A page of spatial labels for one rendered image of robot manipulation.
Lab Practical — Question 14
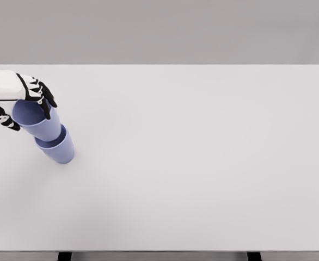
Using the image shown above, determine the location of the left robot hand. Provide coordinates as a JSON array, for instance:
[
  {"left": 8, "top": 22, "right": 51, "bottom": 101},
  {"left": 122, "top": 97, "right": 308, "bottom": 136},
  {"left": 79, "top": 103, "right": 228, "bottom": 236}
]
[{"left": 0, "top": 70, "right": 58, "bottom": 132}]

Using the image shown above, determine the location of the blue cup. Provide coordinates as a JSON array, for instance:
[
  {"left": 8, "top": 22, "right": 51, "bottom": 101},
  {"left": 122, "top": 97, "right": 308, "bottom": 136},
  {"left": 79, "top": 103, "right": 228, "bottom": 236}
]
[
  {"left": 11, "top": 98, "right": 62, "bottom": 142},
  {"left": 34, "top": 123, "right": 75, "bottom": 165}
]

